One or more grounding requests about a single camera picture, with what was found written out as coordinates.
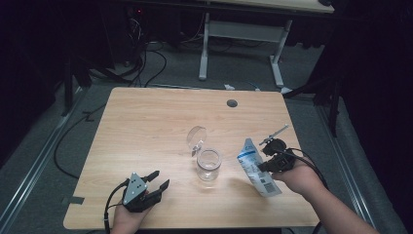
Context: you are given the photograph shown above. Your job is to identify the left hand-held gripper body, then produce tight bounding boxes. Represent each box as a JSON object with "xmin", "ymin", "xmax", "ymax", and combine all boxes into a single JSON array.
[{"xmin": 122, "ymin": 172, "xmax": 162, "ymax": 214}]

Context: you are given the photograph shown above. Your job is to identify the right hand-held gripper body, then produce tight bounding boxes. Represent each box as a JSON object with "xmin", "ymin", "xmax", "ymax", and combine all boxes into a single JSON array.
[{"xmin": 259, "ymin": 124, "xmax": 297, "ymax": 174}]

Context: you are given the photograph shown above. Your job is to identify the white printed pouch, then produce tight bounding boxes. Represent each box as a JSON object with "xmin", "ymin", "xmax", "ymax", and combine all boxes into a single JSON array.
[{"xmin": 236, "ymin": 137, "xmax": 282, "ymax": 198}]

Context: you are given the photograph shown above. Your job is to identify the glass jar with hinged lid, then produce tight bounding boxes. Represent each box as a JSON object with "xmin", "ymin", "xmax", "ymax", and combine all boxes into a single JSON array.
[{"xmin": 185, "ymin": 126, "xmax": 223, "ymax": 182}]

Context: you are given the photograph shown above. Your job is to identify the person's right hand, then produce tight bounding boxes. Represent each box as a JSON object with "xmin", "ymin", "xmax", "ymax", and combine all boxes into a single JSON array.
[{"xmin": 272, "ymin": 160, "xmax": 320, "ymax": 196}]

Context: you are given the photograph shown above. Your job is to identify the person's left hand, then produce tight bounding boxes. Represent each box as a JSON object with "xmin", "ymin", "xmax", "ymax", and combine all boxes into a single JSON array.
[{"xmin": 110, "ymin": 205, "xmax": 154, "ymax": 234}]

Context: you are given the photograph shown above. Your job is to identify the grey tape strip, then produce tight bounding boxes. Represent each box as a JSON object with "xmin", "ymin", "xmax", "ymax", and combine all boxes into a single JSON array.
[{"xmin": 61, "ymin": 195, "xmax": 86, "ymax": 206}]

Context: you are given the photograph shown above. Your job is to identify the black stand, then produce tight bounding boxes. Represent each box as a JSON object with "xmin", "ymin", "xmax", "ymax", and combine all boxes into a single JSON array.
[
  {"xmin": 60, "ymin": 53, "xmax": 94, "ymax": 117},
  {"xmin": 283, "ymin": 72, "xmax": 344, "ymax": 138}
]

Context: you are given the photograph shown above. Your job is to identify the dark tape piece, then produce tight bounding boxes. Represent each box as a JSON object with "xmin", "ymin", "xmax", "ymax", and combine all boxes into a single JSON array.
[{"xmin": 82, "ymin": 110, "xmax": 97, "ymax": 123}]

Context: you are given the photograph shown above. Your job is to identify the left hand-held gripper cable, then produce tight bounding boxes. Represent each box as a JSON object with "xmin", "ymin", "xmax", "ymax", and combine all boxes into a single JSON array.
[{"xmin": 102, "ymin": 178, "xmax": 131, "ymax": 234}]

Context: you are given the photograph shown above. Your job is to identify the hand-held gripper cable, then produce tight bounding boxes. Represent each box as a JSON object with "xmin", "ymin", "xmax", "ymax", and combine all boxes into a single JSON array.
[
  {"xmin": 285, "ymin": 147, "xmax": 329, "ymax": 234},
  {"xmin": 102, "ymin": 178, "xmax": 131, "ymax": 234}
]

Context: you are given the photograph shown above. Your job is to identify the right hand-held gripper cable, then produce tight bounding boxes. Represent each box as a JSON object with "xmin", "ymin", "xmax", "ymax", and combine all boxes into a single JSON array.
[{"xmin": 285, "ymin": 147, "xmax": 329, "ymax": 234}]

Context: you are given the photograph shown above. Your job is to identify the metal floor rail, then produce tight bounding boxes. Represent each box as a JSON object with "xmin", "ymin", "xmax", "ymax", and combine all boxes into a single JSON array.
[
  {"xmin": 315, "ymin": 103, "xmax": 378, "ymax": 230},
  {"xmin": 0, "ymin": 87, "xmax": 90, "ymax": 230}
]

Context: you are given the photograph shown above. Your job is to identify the long black floor cable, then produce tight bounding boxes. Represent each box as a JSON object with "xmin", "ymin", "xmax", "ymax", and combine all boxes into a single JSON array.
[{"xmin": 53, "ymin": 102, "xmax": 108, "ymax": 180}]

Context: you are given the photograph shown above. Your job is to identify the bundle of black cables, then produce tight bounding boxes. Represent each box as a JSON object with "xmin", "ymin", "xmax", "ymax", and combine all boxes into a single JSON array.
[{"xmin": 125, "ymin": 6, "xmax": 169, "ymax": 89}]

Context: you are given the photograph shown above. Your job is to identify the white table frame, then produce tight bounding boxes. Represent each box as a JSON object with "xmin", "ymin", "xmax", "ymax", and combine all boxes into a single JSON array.
[{"xmin": 198, "ymin": 0, "xmax": 335, "ymax": 96}]

